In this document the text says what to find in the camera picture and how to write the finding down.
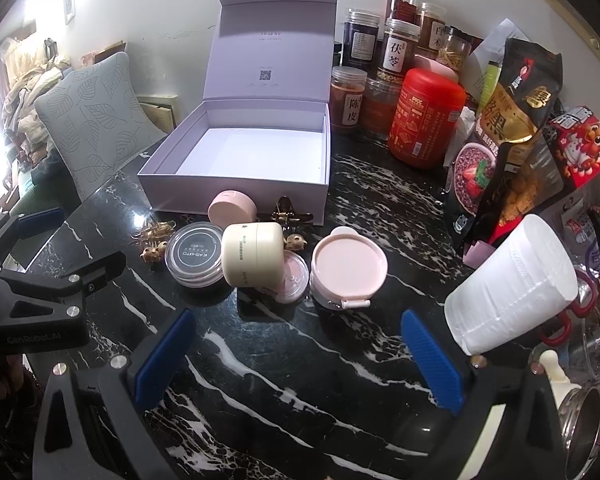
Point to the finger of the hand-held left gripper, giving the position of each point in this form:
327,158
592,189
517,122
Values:
95,267
40,220

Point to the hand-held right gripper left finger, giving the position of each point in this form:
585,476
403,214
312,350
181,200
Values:
165,360

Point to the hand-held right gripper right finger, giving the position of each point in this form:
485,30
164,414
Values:
432,365

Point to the clear bear hair claw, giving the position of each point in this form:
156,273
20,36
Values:
152,250

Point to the clear jar black lid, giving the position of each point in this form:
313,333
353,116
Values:
195,255

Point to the pink round lidded container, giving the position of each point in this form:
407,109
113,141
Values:
347,267

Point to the cream cosmetic jar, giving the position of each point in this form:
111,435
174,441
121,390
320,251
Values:
252,255

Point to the small pink jar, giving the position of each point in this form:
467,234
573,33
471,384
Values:
232,207

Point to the clear pink blush compact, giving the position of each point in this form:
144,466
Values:
294,275

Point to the dark bear hair claw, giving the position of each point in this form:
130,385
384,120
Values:
290,216

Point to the lavender gift box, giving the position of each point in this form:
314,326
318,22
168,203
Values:
260,150

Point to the grey leaf pattern cushion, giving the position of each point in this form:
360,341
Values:
95,115

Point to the pink paper box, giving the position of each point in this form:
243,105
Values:
480,255

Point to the pile of clothes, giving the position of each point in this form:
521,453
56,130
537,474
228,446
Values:
27,90

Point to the steel cup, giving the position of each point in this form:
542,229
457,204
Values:
580,435

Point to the glass jar with metal lid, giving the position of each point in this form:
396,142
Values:
597,355

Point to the clear bag of chips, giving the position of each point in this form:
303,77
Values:
525,190

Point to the purple snack packet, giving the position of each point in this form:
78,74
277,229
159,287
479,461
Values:
582,232

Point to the white tissue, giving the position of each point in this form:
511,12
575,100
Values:
466,127

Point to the red canister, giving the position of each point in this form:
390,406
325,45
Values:
425,115

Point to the clear jar brown contents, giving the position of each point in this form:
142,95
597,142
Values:
380,107

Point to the red cartoon snack bag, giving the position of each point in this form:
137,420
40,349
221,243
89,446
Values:
580,145

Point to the clear jar orange-brown contents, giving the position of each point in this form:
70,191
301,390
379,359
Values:
347,102

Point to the black gold grain pouch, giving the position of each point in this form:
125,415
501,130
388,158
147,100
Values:
525,95

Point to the green canister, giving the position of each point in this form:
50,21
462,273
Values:
491,80

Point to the clear jar yellow sticks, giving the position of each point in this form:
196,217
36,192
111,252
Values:
455,50

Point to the small dark jar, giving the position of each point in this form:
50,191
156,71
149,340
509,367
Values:
336,54

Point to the clear jar dark purple contents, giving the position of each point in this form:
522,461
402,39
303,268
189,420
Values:
362,37

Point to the clear jar red-brown slices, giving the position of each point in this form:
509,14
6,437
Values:
430,25

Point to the clear jar red dried fruit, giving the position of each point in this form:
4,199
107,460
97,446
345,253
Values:
402,5

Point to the wooden frame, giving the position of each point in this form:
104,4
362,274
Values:
160,112

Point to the small wall picture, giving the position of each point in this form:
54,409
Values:
69,4

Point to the gold picture frame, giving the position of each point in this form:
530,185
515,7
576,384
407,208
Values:
597,45

